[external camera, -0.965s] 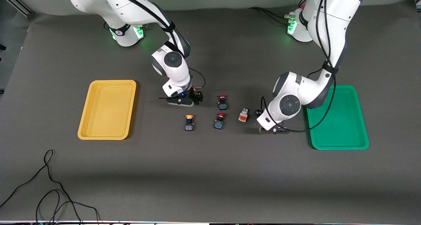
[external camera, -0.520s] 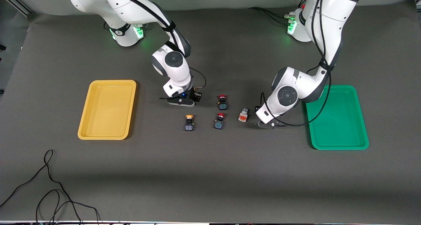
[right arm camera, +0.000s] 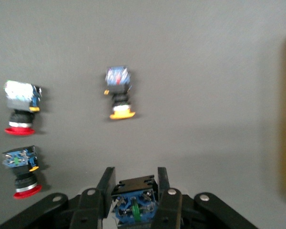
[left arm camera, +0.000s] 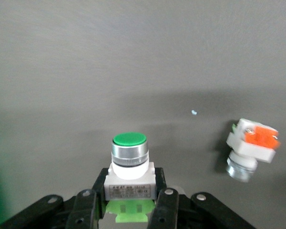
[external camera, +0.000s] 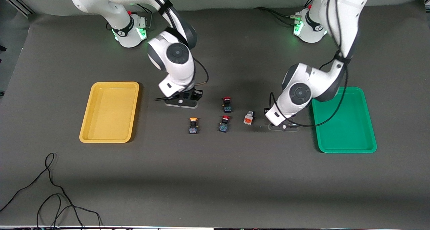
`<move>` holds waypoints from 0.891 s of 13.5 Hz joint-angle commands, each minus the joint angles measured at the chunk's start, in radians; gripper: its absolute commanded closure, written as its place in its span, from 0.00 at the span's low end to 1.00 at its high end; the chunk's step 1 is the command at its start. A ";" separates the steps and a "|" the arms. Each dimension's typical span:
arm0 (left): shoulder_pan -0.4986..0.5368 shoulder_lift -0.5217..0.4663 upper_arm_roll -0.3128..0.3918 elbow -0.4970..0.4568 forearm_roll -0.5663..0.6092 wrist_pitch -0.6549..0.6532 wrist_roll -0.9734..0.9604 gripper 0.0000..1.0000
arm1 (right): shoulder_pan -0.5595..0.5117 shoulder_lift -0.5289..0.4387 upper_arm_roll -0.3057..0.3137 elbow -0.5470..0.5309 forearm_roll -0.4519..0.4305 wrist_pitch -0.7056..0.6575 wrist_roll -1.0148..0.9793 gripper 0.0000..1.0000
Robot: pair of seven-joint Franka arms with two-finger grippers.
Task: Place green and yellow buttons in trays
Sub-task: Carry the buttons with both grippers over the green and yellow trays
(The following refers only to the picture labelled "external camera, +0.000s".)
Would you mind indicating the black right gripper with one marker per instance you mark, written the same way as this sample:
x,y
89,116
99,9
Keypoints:
x,y
196,94

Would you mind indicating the white button with orange block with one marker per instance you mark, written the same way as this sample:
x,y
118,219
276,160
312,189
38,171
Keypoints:
x,y
248,118

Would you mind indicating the yellow push button switch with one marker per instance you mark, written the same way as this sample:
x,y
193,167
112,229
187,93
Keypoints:
x,y
193,126

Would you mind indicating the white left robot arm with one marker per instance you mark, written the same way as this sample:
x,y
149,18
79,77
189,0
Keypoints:
x,y
322,78

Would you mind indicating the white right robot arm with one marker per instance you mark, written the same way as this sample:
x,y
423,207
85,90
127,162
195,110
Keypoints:
x,y
174,58

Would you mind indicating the yellow plastic tray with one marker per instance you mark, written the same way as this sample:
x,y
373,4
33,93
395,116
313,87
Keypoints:
x,y
111,112

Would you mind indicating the green plastic tray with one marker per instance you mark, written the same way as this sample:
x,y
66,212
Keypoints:
x,y
349,129

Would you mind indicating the red push button switch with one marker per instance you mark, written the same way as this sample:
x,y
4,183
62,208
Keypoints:
x,y
227,105
224,125

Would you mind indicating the aluminium frame profile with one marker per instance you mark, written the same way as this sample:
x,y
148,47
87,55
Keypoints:
x,y
16,3

